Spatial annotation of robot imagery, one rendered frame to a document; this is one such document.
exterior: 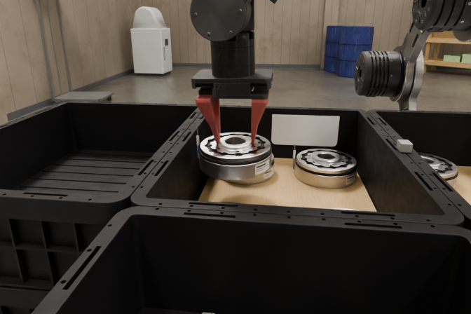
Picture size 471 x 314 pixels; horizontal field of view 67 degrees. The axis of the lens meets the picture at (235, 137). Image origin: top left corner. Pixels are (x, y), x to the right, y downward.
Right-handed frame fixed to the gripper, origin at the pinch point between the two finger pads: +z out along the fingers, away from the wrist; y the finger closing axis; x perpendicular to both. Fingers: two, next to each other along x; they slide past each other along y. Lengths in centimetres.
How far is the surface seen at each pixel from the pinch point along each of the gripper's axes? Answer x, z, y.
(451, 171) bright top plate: 7.4, 7.9, 33.2
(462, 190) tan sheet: 7.3, 11.2, 35.3
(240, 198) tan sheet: -0.1, 10.0, 0.5
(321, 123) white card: 18.0, 3.9, 13.8
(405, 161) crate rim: -6.3, 0.1, 21.1
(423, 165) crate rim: -7.2, 0.1, 22.9
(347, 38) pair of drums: 672, 59, 126
